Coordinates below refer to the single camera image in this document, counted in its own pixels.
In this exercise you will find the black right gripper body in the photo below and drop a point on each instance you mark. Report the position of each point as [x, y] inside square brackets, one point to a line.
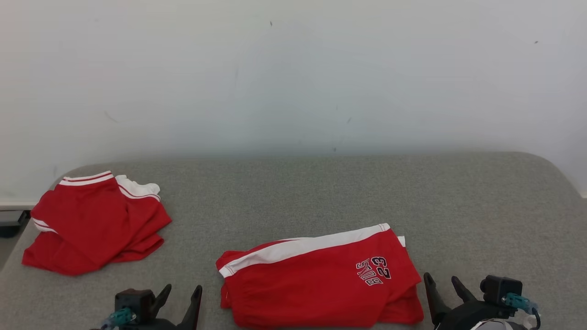
[472, 316]

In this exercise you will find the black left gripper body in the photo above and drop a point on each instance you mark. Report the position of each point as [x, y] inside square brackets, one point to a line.
[156, 326]

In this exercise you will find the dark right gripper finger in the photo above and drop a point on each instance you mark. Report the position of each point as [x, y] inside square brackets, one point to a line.
[434, 300]
[463, 291]

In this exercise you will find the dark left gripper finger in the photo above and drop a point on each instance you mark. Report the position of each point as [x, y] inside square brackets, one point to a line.
[193, 309]
[163, 300]

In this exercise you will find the red white basketball jersey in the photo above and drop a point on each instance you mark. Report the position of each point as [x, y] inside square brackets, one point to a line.
[91, 220]

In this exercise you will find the red white basketball shorts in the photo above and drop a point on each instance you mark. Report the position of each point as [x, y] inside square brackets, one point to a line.
[312, 284]

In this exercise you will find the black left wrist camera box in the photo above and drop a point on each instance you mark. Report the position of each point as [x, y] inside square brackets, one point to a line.
[133, 302]

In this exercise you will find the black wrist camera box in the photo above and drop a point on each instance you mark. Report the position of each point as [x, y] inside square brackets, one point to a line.
[500, 288]
[133, 302]

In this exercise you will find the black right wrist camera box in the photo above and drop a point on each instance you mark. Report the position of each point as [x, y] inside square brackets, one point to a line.
[500, 288]

